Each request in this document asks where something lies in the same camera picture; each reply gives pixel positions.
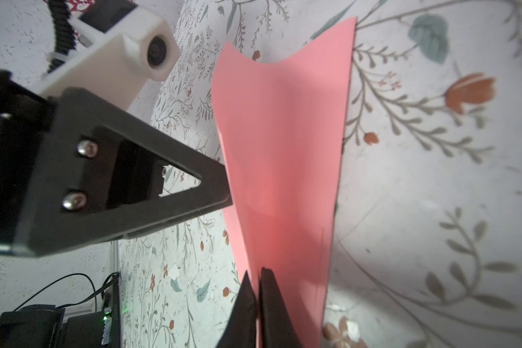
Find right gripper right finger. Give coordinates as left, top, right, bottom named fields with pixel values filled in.
left=260, top=268, right=302, bottom=348

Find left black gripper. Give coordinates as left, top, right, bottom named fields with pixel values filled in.
left=0, top=70, right=232, bottom=257

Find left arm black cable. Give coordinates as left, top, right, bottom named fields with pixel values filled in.
left=45, top=0, right=79, bottom=75

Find pink square paper sheet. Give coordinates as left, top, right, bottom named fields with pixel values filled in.
left=212, top=19, right=356, bottom=347

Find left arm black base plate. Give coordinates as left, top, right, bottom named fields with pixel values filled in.
left=105, top=278, right=122, bottom=348

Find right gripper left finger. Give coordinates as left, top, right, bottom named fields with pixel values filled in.
left=216, top=272, right=258, bottom=348

